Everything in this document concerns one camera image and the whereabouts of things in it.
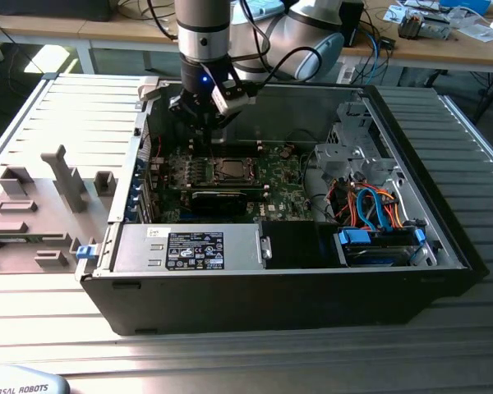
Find black PC case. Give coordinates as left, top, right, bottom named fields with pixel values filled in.
left=76, top=76, right=491, bottom=337

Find black equipment box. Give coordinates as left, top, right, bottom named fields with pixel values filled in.
left=0, top=0, right=113, bottom=22

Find clear plastic bag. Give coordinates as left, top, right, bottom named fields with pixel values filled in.
left=455, top=16, right=493, bottom=44

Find red yellow power wires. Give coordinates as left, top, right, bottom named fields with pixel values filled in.
left=328, top=180, right=358, bottom=227

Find blue cardboard box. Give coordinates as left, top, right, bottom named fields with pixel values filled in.
left=440, top=0, right=492, bottom=16

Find pale blue teach pendant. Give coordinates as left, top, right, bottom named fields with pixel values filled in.
left=0, top=364, right=71, bottom=394

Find black stand leg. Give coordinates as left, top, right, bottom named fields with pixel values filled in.
left=473, top=51, right=493, bottom=121

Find green motherboard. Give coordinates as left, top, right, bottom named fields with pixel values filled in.
left=147, top=141, right=316, bottom=225

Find grey power supply unit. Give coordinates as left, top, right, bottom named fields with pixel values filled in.
left=109, top=223, right=269, bottom=274

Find white power adapter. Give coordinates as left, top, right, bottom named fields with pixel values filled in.
left=337, top=64, right=357, bottom=85

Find metal socket cover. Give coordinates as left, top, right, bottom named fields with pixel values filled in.
left=212, top=157, right=256, bottom=184

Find thin black fan wire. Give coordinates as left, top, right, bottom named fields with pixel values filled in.
left=285, top=128, right=318, bottom=165

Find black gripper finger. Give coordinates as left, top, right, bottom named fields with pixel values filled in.
left=168, top=94, right=210, bottom=144
left=207, top=110, right=243, bottom=144

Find CPU cooler with fins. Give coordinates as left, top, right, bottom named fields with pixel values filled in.
left=397, top=11, right=427, bottom=41

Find grey parts rack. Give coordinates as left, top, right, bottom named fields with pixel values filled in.
left=0, top=143, right=120, bottom=276

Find black graphics card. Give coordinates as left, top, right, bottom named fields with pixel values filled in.
left=188, top=186, right=260, bottom=218

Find metal drive cage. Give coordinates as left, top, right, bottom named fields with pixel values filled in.
left=313, top=100, right=400, bottom=188

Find orange wire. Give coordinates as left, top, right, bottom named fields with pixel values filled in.
left=371, top=186, right=406, bottom=230

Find blue wire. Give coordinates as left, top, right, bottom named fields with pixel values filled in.
left=355, top=183, right=389, bottom=236

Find hard disk in blue carrier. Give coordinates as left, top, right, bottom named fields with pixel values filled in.
left=334, top=227, right=429, bottom=268

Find CPU socket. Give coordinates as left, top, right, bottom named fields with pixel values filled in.
left=207, top=155, right=259, bottom=186

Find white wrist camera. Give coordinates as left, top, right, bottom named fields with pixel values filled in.
left=210, top=76, right=257, bottom=117

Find silver metal device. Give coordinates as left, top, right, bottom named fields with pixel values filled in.
left=423, top=15, right=453, bottom=41

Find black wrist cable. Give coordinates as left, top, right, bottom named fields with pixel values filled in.
left=252, top=45, right=324, bottom=94

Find wooden desk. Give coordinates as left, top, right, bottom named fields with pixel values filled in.
left=340, top=0, right=493, bottom=75
left=0, top=0, right=182, bottom=76

